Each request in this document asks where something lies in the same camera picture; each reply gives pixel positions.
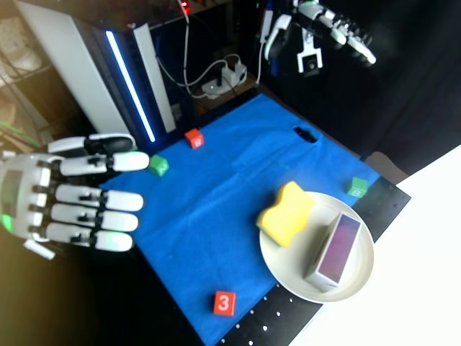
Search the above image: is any red cube with three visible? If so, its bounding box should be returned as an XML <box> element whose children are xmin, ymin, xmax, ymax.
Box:
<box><xmin>212</xmin><ymin>290</ymin><xmax>237</xmax><ymax>317</ymax></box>

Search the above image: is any white cable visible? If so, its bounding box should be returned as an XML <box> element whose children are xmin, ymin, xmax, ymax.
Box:
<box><xmin>176</xmin><ymin>0</ymin><xmax>206</xmax><ymax>99</ymax></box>

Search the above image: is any green cube with two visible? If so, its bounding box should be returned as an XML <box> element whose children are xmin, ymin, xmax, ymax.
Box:
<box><xmin>148</xmin><ymin>154</ymin><xmax>170</xmax><ymax>177</ymax></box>

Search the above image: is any red cube with eight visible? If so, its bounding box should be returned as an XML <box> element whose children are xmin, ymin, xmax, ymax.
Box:
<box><xmin>184</xmin><ymin>128</ymin><xmax>205</xmax><ymax>150</ymax></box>

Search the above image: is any metal wire shelf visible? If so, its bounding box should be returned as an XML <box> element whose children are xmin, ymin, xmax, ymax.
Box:
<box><xmin>0</xmin><ymin>0</ymin><xmax>51</xmax><ymax>145</ymax></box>

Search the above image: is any blue table cloth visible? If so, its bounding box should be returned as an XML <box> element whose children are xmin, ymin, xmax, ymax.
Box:
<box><xmin>99</xmin><ymin>92</ymin><xmax>382</xmax><ymax>346</ymax></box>

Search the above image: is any round cream plate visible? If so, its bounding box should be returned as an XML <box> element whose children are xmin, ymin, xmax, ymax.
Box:
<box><xmin>259</xmin><ymin>190</ymin><xmax>375</xmax><ymax>303</ymax></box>

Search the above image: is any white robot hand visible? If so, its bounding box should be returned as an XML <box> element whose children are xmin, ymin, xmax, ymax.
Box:
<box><xmin>0</xmin><ymin>132</ymin><xmax>151</xmax><ymax>261</ymax></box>
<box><xmin>293</xmin><ymin>0</ymin><xmax>377</xmax><ymax>66</ymax></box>

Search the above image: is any white cardboard product box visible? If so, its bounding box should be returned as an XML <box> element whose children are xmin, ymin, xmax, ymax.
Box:
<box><xmin>305</xmin><ymin>211</ymin><xmax>363</xmax><ymax>293</ymax></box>

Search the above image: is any green cube with eight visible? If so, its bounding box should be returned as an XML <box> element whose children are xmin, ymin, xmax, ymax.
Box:
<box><xmin>347</xmin><ymin>176</ymin><xmax>370</xmax><ymax>198</ymax></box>

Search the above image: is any white tower with blue light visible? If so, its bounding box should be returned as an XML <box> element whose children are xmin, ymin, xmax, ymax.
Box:
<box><xmin>14</xmin><ymin>0</ymin><xmax>195</xmax><ymax>145</ymax></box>

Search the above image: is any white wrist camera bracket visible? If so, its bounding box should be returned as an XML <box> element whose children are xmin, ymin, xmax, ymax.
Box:
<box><xmin>296</xmin><ymin>30</ymin><xmax>324</xmax><ymax>76</ymax></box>

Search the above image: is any yellow and green sponge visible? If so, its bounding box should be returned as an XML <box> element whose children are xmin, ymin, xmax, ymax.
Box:
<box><xmin>255</xmin><ymin>181</ymin><xmax>317</xmax><ymax>249</ymax></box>

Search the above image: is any white power strip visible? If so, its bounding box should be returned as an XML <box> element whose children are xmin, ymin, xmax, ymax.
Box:
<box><xmin>200</xmin><ymin>61</ymin><xmax>249</xmax><ymax>101</ymax></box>

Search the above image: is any black backdrop cloth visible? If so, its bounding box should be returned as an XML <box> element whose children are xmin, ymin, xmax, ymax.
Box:
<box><xmin>230</xmin><ymin>0</ymin><xmax>461</xmax><ymax>174</ymax></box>

